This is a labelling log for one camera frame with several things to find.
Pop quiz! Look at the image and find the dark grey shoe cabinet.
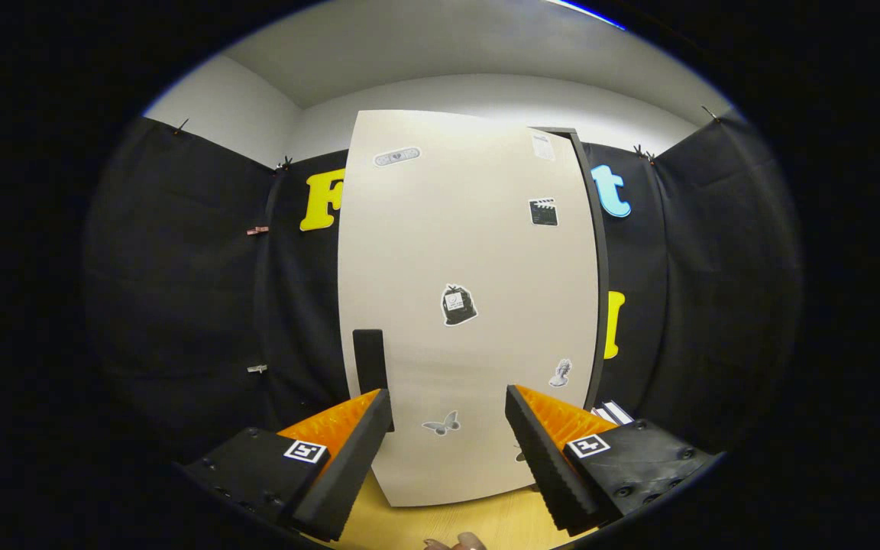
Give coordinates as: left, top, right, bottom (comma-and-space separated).
532, 126, 610, 413

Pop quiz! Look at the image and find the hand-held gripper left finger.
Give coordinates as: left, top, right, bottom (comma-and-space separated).
179, 388, 395, 543

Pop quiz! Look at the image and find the black backdrop cloth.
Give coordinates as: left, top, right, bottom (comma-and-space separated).
81, 111, 804, 459

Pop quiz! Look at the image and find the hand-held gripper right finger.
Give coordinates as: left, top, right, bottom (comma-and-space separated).
504, 383, 722, 537

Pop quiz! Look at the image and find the long ceiling light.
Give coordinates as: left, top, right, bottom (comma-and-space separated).
547, 0, 626, 31

